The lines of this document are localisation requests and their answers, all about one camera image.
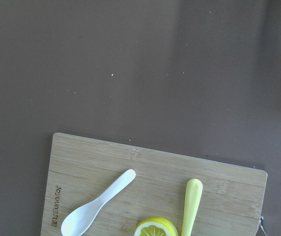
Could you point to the white ceramic spoon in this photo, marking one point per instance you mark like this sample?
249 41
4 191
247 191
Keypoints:
78 221

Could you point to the bamboo cutting board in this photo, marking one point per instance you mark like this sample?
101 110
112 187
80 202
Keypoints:
80 169

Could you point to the half lemon slice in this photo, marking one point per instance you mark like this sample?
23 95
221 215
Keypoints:
156 226

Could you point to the yellow plastic knife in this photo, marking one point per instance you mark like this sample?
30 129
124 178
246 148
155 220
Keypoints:
193 195

